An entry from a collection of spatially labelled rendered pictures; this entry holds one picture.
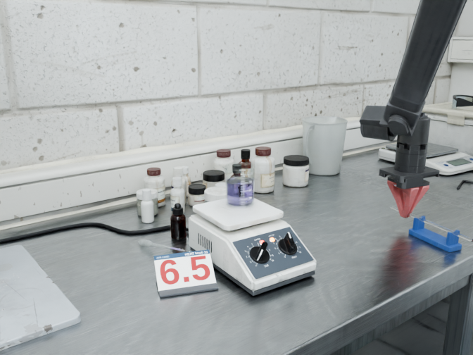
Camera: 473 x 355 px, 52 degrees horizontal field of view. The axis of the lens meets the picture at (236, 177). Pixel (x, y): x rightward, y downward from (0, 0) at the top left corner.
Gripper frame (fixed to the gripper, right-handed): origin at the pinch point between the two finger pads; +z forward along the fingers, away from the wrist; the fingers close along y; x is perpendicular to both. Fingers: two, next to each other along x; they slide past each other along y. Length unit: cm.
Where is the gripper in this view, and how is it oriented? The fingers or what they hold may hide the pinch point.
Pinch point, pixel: (405, 213)
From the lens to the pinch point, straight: 104.2
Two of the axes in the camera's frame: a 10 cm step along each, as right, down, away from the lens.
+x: 4.5, 2.5, -8.6
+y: -8.9, 1.2, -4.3
